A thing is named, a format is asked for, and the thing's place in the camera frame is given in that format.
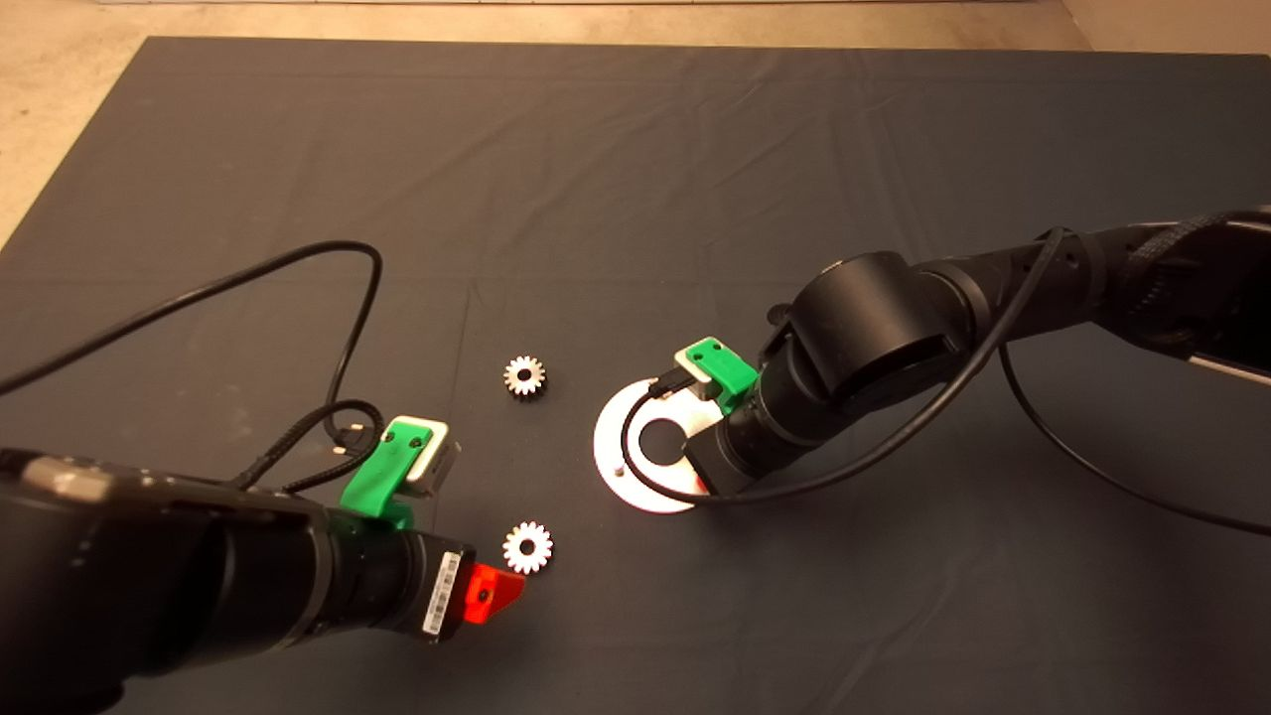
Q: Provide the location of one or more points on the green right camera mount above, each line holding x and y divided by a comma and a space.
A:
725, 372

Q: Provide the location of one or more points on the dark grey table cloth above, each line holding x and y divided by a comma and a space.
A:
695, 199

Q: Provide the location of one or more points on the white gear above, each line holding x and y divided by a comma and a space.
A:
539, 556
534, 385

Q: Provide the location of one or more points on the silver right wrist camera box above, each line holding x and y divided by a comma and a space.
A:
703, 387

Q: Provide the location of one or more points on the upper white gear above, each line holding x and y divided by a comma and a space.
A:
534, 385

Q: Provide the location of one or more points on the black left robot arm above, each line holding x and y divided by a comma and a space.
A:
149, 576

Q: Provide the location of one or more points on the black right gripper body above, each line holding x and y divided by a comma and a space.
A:
735, 452

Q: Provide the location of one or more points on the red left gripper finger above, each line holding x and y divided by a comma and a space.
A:
489, 594

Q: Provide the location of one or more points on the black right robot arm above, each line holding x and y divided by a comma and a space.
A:
874, 318

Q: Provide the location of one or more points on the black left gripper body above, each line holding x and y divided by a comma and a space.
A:
417, 581

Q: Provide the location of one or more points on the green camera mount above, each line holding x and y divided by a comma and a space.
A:
725, 372
382, 467

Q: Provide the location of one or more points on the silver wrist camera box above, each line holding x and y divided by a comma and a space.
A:
437, 467
703, 387

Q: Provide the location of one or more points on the white round base plate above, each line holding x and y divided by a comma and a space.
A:
611, 457

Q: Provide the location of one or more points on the green left camera mount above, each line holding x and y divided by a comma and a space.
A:
382, 467

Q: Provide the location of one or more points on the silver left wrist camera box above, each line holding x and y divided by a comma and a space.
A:
437, 467

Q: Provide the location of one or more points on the lower white gear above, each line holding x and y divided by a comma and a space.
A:
539, 556

